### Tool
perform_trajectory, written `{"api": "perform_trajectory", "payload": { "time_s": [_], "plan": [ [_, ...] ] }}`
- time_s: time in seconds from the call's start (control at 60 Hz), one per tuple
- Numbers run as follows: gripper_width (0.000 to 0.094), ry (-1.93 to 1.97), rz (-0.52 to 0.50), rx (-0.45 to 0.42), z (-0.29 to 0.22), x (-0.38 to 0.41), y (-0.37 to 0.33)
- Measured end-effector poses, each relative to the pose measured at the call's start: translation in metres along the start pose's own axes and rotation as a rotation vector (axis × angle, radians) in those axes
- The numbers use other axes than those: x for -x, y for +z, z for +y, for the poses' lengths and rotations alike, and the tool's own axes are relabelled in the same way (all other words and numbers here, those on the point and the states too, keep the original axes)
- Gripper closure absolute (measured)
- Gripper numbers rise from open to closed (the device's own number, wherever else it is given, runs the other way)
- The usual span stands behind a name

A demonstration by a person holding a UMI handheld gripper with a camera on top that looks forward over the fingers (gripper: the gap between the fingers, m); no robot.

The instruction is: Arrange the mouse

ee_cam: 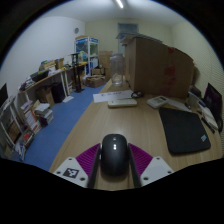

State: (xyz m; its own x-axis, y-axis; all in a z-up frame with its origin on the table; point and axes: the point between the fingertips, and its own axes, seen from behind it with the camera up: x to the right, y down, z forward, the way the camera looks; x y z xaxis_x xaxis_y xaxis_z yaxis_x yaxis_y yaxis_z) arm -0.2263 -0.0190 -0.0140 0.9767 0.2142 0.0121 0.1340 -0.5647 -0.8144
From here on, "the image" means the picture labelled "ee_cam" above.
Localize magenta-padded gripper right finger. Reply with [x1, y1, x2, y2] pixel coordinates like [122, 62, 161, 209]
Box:
[128, 143, 175, 189]

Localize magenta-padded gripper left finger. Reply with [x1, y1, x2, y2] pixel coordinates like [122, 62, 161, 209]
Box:
[52, 143, 102, 189]

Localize black computer mouse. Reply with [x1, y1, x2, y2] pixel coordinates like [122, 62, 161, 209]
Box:
[100, 133, 130, 177]

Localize black mouse pad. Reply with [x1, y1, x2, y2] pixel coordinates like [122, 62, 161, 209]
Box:
[158, 106, 212, 155]

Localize cluttered shelf unit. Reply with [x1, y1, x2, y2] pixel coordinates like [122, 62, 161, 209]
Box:
[0, 83, 54, 162]

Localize white paper sheet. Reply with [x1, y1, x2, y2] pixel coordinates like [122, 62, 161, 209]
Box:
[92, 89, 134, 104]
[164, 98, 193, 113]

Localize black marker pen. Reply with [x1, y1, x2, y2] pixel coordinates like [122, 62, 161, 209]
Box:
[200, 116, 216, 135]

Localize white open book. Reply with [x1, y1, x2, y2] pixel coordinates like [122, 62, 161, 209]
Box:
[196, 99, 220, 131]

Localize black monitor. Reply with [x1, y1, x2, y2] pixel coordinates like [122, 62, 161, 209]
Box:
[203, 82, 224, 133]

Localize open low cardboard box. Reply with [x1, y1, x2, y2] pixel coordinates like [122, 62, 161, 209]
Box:
[85, 74, 107, 89]

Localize black tall stand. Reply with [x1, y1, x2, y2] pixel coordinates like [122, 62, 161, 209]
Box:
[70, 52, 85, 93]

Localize large brown cardboard box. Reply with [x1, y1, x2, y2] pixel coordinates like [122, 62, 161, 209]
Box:
[124, 35, 195, 99]

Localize clear glass jar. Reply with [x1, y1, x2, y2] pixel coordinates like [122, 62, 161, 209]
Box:
[109, 53, 126, 87]

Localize stacked brown cardboard boxes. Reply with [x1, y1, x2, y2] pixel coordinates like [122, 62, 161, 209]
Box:
[98, 50, 114, 81]

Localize blue white glass cabinet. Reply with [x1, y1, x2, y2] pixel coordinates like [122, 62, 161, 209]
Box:
[74, 35, 100, 76]

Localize stack of papers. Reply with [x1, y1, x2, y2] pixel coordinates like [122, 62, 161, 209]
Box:
[115, 31, 164, 46]

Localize grey door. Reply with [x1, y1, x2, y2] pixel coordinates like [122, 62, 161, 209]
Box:
[117, 22, 139, 56]

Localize ceiling tube light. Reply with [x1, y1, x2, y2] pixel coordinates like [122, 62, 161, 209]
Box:
[114, 0, 125, 10]

